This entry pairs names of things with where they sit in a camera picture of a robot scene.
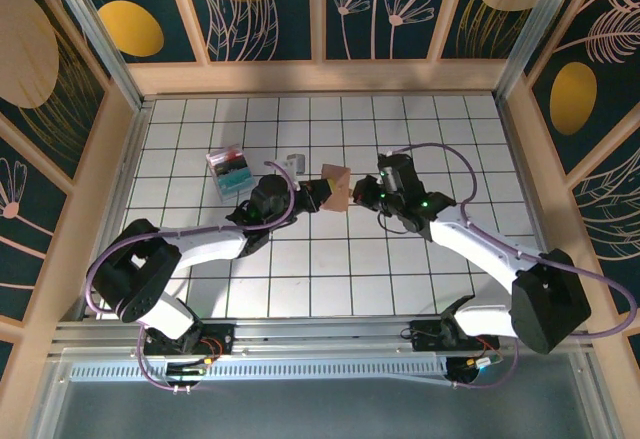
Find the dark credit card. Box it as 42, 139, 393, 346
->
210, 147, 247, 169

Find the thin black wire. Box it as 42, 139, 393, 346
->
377, 211, 419, 236

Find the clear plastic card box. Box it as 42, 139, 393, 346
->
205, 144, 257, 204

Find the aluminium corner post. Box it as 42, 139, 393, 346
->
493, 0, 587, 105
38, 0, 154, 113

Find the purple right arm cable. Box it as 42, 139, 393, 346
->
384, 142, 640, 390

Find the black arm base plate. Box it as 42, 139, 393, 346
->
408, 318, 501, 356
197, 322, 236, 359

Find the grey slotted cable duct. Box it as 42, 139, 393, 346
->
69, 358, 451, 386

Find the aluminium side rail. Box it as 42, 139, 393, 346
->
494, 93, 574, 313
79, 98, 156, 321

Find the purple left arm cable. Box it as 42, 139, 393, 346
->
85, 160, 297, 395

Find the aluminium front beam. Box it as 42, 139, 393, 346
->
49, 314, 594, 360

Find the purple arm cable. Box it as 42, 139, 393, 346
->
85, 160, 297, 395
384, 142, 640, 390

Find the clear box with teal contents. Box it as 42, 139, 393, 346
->
215, 166, 251, 195

